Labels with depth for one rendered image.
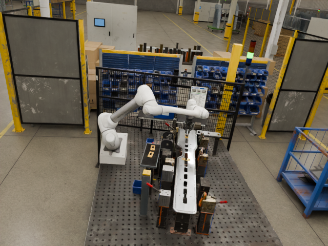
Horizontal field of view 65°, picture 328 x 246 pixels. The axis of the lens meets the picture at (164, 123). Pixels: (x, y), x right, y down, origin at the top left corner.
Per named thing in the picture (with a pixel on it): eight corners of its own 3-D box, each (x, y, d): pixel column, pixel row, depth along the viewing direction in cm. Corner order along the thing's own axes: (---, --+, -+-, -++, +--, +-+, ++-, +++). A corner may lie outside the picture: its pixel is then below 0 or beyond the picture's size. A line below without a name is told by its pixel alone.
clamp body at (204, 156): (204, 185, 273) (210, 157, 258) (193, 183, 274) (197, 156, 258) (204, 179, 282) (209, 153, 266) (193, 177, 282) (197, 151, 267)
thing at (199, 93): (204, 109, 342) (208, 87, 329) (187, 107, 343) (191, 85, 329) (204, 108, 344) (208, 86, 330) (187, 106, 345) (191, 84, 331)
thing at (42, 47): (92, 130, 494) (87, 18, 404) (91, 134, 481) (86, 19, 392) (17, 128, 476) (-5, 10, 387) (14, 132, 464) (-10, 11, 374)
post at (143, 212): (147, 217, 227) (150, 177, 207) (138, 215, 227) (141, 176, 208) (148, 211, 234) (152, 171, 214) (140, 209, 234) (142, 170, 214)
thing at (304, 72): (260, 138, 526) (291, 37, 437) (257, 135, 539) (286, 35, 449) (307, 140, 540) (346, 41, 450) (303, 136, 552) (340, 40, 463)
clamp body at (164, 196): (167, 230, 216) (171, 197, 200) (153, 228, 217) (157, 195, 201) (168, 221, 225) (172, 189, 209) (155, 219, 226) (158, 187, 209)
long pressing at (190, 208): (200, 215, 196) (200, 214, 195) (170, 211, 197) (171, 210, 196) (196, 131, 319) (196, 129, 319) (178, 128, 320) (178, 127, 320)
